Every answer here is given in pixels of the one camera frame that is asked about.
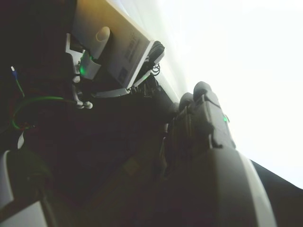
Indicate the white rectangular box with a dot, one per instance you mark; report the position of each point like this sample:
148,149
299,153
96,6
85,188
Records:
123,35

